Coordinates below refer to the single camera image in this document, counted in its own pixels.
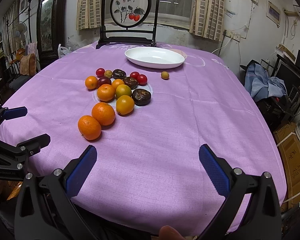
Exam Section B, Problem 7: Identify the dark wooden framed painting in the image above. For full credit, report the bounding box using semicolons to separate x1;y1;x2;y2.
36;0;66;69

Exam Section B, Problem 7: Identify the purple tablecloth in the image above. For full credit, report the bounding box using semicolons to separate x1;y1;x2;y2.
0;44;287;236

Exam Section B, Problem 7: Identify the black monitor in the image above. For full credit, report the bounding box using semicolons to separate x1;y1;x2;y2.
273;54;300;93

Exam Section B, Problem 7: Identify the person's right hand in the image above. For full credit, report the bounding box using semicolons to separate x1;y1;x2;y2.
159;225;185;240

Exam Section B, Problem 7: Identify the wall power strip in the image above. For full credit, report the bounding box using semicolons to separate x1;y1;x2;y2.
224;30;241;42

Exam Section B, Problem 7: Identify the small yellow loquat fruit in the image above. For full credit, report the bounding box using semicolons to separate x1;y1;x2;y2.
161;72;170;80

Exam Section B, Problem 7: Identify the small orange tangerine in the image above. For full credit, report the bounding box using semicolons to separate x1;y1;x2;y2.
85;76;98;90

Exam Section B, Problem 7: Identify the red cherry tomato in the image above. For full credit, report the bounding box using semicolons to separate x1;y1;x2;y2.
129;72;140;79
96;68;105;78
136;74;148;86

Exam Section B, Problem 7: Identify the right beige checked curtain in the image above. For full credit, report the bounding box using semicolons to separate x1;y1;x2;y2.
189;0;225;42

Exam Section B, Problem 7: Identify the yellow orange citrus fruit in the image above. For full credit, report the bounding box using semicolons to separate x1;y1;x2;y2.
116;95;135;115

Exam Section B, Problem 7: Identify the beige checked curtain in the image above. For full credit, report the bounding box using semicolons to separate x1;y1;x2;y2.
76;0;101;30
189;0;225;42

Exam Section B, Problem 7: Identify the white oval plate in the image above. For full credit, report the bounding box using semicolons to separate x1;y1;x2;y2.
125;47;185;69

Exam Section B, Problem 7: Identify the dark brown fruit front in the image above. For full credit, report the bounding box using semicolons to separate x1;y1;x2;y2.
132;89;152;106

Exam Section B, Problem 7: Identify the yellow green small fruit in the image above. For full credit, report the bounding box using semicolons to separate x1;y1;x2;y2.
104;70;113;79

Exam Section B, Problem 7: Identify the small orange fruit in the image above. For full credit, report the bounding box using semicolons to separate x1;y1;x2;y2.
111;79;125;90

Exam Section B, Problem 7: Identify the large orange tangerine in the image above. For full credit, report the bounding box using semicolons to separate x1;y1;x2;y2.
91;102;115;126
77;115;102;140

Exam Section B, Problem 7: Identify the yellow green citrus fruit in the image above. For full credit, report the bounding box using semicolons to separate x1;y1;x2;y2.
115;84;132;99

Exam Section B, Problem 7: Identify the dark purple plum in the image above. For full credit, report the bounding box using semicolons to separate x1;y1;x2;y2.
97;76;112;88

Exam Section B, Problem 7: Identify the dark brown fruit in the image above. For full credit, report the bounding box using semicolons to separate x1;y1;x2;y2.
113;69;126;80
122;76;139;90
132;89;152;106

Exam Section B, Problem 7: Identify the blue clothes pile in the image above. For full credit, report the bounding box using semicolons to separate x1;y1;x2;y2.
244;63;287;102

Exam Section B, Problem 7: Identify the cardboard box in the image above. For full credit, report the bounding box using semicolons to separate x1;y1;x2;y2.
274;123;300;211

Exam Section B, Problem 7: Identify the left beige checked curtain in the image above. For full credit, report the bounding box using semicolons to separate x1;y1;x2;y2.
76;0;101;30

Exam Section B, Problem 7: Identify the large orange tangerine front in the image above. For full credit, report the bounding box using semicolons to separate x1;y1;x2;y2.
77;115;102;140

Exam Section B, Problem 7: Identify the white plastic bag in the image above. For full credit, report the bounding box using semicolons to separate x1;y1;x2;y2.
57;44;71;59

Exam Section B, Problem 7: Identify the black framed persimmon screen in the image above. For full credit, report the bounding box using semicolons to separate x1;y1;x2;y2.
96;0;160;49

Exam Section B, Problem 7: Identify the dark brown fruit back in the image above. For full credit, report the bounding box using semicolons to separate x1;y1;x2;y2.
113;69;126;80

